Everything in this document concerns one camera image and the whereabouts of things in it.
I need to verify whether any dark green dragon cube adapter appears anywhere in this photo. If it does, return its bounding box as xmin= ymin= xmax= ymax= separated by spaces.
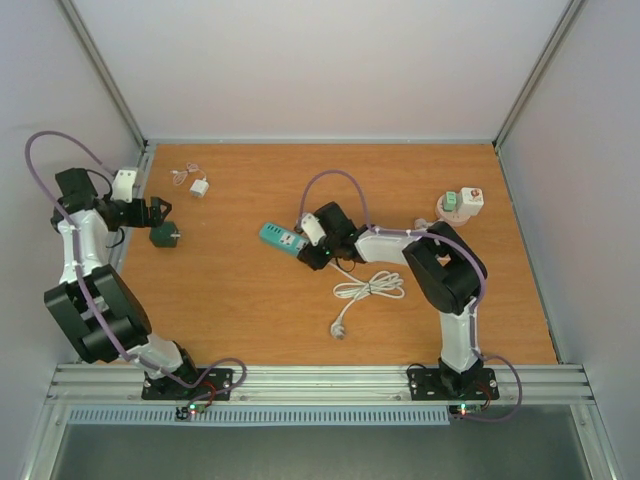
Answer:
xmin=149 ymin=221 xmax=181 ymax=248

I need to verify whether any teal power strip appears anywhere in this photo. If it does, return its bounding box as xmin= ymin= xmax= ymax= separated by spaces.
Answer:
xmin=259 ymin=222 xmax=308 ymax=257

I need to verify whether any pink round power socket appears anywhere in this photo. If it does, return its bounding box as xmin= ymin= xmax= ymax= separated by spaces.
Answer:
xmin=435 ymin=195 xmax=471 ymax=228

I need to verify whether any white cube adapter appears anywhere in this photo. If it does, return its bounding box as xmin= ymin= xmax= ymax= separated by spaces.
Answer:
xmin=457 ymin=187 xmax=484 ymax=217

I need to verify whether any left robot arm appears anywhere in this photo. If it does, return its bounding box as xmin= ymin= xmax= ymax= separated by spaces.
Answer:
xmin=44 ymin=168 xmax=202 ymax=398

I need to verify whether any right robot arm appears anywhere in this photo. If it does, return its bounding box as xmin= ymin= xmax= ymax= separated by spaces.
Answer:
xmin=295 ymin=202 xmax=487 ymax=398

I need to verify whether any light green plug adapter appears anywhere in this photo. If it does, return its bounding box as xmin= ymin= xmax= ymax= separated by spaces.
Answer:
xmin=441 ymin=191 xmax=458 ymax=212

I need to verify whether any left controller board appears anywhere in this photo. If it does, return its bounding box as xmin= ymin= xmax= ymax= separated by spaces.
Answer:
xmin=174 ymin=403 xmax=208 ymax=422

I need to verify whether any controller board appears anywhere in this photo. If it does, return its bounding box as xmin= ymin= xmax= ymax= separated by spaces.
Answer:
xmin=449 ymin=402 xmax=488 ymax=417
xmin=174 ymin=403 xmax=208 ymax=422

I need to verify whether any right controller board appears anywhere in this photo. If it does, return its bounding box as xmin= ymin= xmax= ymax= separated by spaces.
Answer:
xmin=449 ymin=402 xmax=488 ymax=417

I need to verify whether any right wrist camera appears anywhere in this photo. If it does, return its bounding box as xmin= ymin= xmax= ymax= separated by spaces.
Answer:
xmin=298 ymin=213 xmax=326 ymax=246

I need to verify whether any white power strip cord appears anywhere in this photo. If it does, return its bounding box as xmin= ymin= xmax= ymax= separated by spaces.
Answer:
xmin=327 ymin=261 xmax=406 ymax=342

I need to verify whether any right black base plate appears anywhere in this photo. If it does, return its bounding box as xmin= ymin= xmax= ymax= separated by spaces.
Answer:
xmin=405 ymin=363 xmax=500 ymax=401

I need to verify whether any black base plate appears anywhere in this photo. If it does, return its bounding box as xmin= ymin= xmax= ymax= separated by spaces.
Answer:
xmin=141 ymin=368 xmax=234 ymax=401
xmin=405 ymin=363 xmax=500 ymax=401

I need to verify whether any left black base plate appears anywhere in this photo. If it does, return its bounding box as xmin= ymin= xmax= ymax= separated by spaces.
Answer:
xmin=141 ymin=368 xmax=234 ymax=401

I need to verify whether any aluminium frame rail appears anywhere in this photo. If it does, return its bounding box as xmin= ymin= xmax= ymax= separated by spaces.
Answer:
xmin=45 ymin=364 xmax=595 ymax=406

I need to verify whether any grey slotted cable duct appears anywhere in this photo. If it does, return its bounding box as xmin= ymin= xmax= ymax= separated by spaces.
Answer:
xmin=67 ymin=405 xmax=450 ymax=427

